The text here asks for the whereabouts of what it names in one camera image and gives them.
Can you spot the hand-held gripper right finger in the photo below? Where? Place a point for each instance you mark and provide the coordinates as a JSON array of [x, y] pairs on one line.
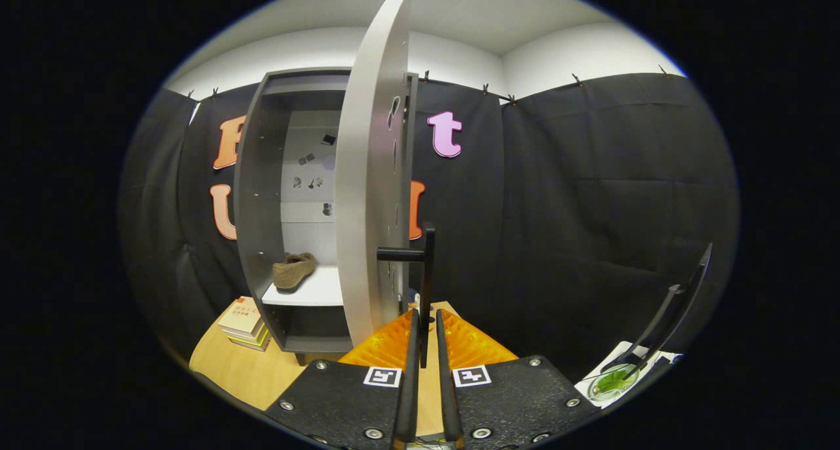
[[518, 397]]

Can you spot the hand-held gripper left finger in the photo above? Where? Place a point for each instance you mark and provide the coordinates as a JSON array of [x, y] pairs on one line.
[[341, 397]]

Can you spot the brown fuzzy shoe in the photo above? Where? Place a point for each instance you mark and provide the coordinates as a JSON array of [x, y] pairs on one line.
[[293, 271]]

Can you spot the grey shoe cabinet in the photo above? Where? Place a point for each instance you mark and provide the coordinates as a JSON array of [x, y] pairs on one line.
[[259, 194]]

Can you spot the green bowl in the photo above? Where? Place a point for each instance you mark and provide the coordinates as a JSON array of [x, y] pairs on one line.
[[611, 382]]

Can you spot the stack of books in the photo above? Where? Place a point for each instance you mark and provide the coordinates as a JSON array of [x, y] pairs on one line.
[[244, 322]]

